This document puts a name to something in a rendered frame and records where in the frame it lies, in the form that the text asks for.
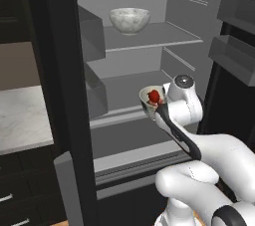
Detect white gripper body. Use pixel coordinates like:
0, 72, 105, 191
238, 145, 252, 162
161, 83, 172, 106

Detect chicken drumstick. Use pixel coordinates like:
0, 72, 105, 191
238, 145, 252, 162
148, 99, 164, 108

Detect small grey bowl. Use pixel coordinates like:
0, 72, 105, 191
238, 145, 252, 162
138, 85, 166, 121

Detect grey fridge shelf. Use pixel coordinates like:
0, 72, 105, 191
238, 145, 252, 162
103, 21, 204, 54
89, 70, 173, 130

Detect black right fridge door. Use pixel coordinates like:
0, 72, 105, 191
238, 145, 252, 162
198, 0, 255, 144

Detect black fridge door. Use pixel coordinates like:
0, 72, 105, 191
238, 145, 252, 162
22, 0, 110, 226
198, 0, 255, 144

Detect grey fridge drawer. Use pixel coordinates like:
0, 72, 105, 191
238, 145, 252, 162
93, 139, 201, 201

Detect white marble bowl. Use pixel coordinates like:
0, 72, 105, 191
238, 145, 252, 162
109, 7, 151, 36

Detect black left fridge door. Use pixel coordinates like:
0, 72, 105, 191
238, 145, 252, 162
22, 0, 110, 226

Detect grey door bin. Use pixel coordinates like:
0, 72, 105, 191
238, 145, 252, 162
207, 34, 255, 88
216, 0, 255, 36
84, 62, 110, 120
77, 4, 107, 63

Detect dark base cupboards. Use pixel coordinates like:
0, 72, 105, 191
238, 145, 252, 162
0, 144, 68, 226

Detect dark wall cupboard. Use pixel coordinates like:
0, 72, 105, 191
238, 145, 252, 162
0, 0, 36, 45

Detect silver drawer handle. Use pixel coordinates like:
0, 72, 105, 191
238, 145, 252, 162
0, 193, 14, 204
9, 218, 31, 226

